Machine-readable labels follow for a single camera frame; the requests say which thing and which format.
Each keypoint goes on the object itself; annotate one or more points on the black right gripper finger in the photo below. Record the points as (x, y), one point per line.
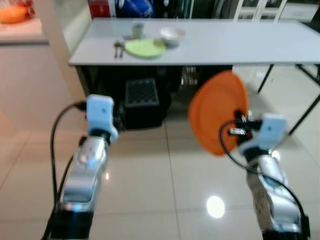
(242, 118)

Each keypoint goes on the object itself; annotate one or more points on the orange plate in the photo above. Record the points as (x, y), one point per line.
(215, 112)

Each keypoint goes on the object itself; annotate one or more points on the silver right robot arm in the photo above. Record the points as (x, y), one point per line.
(272, 195)

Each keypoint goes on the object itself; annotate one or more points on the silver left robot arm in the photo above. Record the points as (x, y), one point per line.
(85, 175)

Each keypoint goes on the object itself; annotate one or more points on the black plastic crate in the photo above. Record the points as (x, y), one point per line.
(142, 100)

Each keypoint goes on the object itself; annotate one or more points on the silver metal fork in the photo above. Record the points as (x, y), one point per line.
(121, 49)

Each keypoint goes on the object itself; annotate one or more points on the gold metal spoon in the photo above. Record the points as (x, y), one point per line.
(116, 47)

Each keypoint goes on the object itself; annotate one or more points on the light green plate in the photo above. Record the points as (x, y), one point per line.
(144, 49)

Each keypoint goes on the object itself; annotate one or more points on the grey mug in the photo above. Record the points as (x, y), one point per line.
(137, 31)

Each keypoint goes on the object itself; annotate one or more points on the white ceramic bowl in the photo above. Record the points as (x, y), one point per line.
(172, 36)

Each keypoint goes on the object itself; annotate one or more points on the white glass door cabinet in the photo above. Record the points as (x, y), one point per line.
(265, 9)

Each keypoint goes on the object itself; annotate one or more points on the red cardboard box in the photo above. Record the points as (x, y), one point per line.
(102, 7)

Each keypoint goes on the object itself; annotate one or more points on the blue fabric bag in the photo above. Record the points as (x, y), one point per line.
(135, 7)

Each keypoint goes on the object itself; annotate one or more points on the white kitchen counter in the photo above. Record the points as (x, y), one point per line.
(20, 34)

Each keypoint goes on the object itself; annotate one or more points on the orange bowl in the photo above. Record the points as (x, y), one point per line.
(11, 15)

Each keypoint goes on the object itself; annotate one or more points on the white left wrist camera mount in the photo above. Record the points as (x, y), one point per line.
(101, 114)

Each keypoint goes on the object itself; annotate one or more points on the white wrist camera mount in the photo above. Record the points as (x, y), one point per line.
(267, 131)
(101, 114)

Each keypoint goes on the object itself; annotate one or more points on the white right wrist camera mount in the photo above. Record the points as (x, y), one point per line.
(267, 131)

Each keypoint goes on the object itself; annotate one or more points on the black table leg frame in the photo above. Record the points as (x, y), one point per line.
(302, 107)

